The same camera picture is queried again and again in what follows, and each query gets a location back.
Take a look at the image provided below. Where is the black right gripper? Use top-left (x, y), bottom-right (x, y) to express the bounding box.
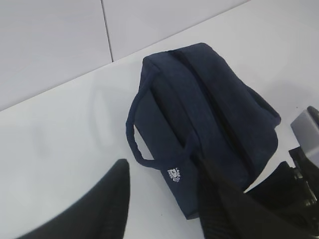
top-left (246, 146), bottom-right (319, 224)

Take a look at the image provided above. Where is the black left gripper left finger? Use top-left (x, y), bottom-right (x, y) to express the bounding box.
top-left (22, 159), bottom-right (130, 239)

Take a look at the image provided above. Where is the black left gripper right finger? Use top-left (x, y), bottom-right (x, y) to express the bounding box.
top-left (198, 160), bottom-right (319, 239)

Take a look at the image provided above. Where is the navy blue lunch bag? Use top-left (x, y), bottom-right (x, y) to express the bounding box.
top-left (126, 43), bottom-right (281, 220)

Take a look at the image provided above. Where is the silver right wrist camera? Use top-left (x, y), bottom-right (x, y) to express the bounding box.
top-left (291, 106), bottom-right (319, 167)

